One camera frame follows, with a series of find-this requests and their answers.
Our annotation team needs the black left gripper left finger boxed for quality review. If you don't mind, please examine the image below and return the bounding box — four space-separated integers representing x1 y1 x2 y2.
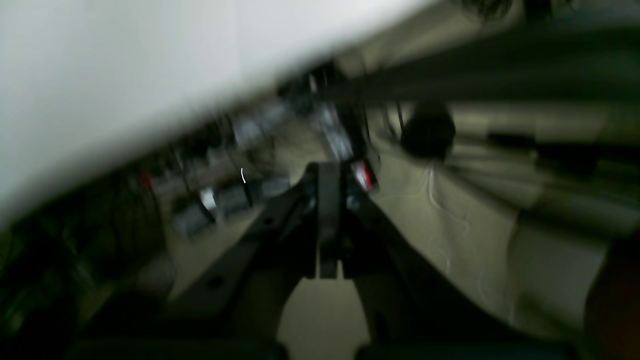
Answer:
75 162 330 360

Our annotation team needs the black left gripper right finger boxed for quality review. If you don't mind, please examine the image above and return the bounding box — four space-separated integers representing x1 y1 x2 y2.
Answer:
338 164 576 360

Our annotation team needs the black box with name sticker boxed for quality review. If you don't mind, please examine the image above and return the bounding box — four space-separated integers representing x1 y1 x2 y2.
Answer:
350 158 378 193

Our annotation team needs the black round lamp base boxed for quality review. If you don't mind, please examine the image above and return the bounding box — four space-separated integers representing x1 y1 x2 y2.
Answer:
400 102 457 160

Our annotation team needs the white cable on carpet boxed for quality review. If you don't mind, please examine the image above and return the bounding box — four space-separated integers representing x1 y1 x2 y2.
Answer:
425 165 476 271

